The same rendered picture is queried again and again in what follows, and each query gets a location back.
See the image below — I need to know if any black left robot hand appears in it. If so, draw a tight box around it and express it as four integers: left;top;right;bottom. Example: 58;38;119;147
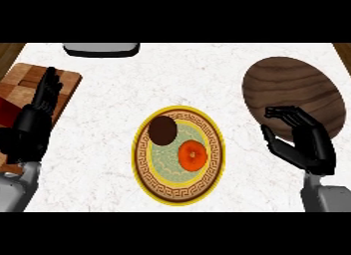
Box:
0;66;66;165

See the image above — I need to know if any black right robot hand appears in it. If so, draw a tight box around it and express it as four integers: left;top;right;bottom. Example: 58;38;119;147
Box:
259;105;338;176

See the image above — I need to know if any brown wooden bowl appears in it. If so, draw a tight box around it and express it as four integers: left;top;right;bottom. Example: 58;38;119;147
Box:
240;56;348;143

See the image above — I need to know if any orange squash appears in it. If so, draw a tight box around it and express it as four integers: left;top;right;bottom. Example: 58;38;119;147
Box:
176;139;209;172

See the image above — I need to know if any yellow patterned plate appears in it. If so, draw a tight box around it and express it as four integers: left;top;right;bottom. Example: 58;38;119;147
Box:
131;105;227;207

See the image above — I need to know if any red can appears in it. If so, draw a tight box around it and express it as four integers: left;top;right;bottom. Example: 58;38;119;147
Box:
0;95;24;128

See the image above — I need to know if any checkered wooden cutting board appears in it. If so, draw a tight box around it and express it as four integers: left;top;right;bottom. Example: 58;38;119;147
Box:
0;62;83;176

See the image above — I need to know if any dark brown round item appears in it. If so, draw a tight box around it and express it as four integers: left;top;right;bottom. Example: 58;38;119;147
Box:
148;116;178;146

